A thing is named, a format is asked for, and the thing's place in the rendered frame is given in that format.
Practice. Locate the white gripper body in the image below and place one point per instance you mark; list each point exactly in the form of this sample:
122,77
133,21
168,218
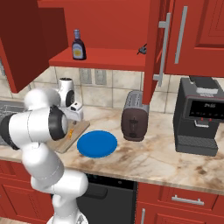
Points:
73,114

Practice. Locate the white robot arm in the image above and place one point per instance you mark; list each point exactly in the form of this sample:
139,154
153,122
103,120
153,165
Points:
40,128

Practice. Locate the wooden cutting board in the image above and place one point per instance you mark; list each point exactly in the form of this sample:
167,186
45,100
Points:
74,132

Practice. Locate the orange shrimp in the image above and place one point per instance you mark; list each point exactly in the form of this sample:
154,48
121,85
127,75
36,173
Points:
70,135

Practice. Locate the blue plate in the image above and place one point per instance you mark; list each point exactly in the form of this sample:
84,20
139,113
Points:
97,144

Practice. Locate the dark condiment bottle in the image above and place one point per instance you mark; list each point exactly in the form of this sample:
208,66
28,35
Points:
78,48

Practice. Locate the red cabinet body with shelf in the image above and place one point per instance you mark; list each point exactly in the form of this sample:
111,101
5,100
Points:
110,58

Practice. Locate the red open cabinet door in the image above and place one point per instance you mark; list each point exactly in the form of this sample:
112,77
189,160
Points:
26,40
151,52

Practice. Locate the red lower cabinet door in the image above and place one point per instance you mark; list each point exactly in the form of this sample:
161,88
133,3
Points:
20,201
180,215

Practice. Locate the red closed cabinet door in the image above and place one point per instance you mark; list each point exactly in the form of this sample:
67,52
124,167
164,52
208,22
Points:
204,38

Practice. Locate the brown toaster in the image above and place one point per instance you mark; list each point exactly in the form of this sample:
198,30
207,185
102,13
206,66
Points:
134,122

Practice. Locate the metal sink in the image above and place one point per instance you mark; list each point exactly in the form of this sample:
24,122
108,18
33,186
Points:
11,106

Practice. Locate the small black object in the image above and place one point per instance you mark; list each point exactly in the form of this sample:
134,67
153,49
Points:
143,49

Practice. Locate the black dishwasher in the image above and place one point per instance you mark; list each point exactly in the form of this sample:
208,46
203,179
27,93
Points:
116,201

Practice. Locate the red drawer front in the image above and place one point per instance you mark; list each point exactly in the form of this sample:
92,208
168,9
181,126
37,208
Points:
157,194

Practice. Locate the black coffee machine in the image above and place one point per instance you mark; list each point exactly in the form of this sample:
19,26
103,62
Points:
197,122

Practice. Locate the grey wall outlet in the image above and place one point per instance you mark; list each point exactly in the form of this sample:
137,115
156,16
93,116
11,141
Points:
100,77
85,76

